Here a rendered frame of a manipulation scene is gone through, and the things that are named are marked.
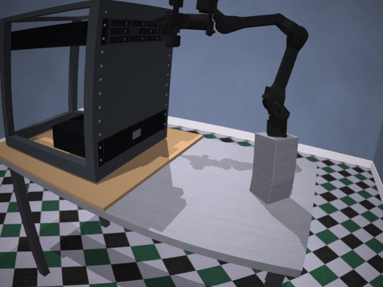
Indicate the black server rack frame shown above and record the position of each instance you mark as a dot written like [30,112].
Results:
[126,88]

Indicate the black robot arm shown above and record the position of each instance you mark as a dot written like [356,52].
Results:
[274,96]

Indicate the tan flat board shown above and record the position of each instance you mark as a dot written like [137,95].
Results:
[113,187]

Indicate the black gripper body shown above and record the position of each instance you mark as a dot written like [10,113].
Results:
[174,40]

